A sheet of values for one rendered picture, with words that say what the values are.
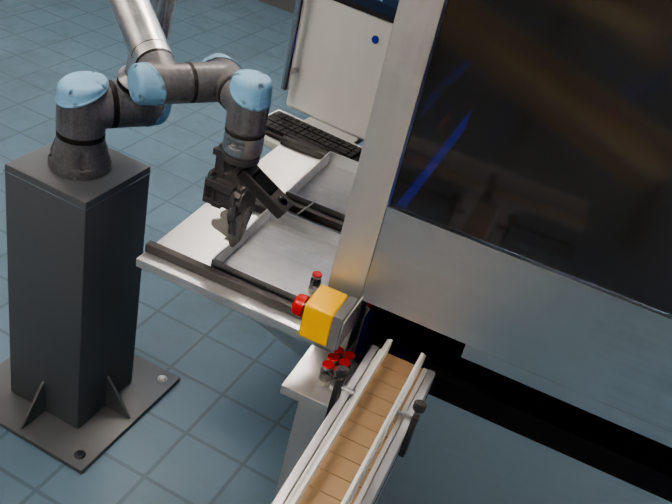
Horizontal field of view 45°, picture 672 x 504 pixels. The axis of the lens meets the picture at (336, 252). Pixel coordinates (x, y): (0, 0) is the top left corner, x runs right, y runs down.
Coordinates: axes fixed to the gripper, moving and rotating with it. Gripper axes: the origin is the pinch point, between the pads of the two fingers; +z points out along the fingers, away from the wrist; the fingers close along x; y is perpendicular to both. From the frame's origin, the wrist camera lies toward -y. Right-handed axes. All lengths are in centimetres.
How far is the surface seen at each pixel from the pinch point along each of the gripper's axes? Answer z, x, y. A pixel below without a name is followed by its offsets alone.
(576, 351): -16, 12, -67
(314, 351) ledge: 5.2, 14.5, -25.1
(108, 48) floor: 94, -246, 203
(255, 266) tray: 5.1, -1.6, -4.2
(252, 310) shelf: 5.4, 10.9, -10.2
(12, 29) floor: 94, -226, 252
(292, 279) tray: 5.0, -2.5, -12.4
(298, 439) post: 30.7, 12.5, -25.9
